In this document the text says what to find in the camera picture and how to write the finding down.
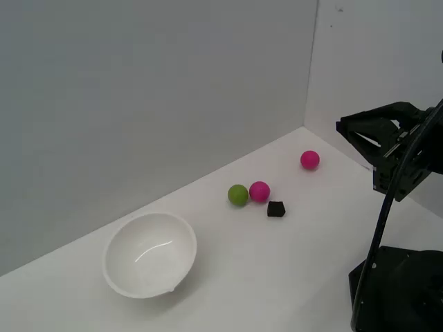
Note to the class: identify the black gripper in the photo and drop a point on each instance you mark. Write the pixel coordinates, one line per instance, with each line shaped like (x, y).
(420, 152)

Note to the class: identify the white bowl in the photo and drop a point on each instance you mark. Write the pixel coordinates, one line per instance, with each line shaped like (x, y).
(149, 263)

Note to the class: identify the green golf ball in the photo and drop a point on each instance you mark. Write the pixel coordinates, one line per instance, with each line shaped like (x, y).
(238, 195)

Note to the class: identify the pink golf ball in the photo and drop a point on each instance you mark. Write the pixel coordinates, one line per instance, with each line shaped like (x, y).
(309, 159)
(259, 192)

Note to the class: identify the black foam box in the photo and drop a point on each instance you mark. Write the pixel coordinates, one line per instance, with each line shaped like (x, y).
(276, 209)

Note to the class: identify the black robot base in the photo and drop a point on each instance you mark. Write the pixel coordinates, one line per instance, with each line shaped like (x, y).
(405, 294)

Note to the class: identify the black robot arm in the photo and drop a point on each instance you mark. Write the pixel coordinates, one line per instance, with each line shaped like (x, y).
(437, 145)

